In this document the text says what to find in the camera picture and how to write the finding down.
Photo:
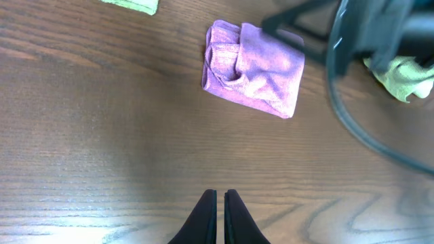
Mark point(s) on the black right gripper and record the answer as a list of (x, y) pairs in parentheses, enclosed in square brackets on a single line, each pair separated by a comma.
[(373, 30)]

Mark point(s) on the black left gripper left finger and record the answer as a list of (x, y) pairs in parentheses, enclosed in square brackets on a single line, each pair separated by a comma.
[(201, 225)]

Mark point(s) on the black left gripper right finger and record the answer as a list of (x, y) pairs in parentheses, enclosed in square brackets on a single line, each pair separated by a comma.
[(239, 226)]

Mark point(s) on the purple microfiber cloth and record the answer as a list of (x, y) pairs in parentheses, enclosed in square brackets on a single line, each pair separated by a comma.
[(244, 65)]

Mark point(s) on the green crumpled microfiber cloth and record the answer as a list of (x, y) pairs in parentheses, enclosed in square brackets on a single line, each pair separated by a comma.
[(405, 77)]

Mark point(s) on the folded green cloth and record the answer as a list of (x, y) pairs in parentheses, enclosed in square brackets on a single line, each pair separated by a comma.
[(145, 6)]

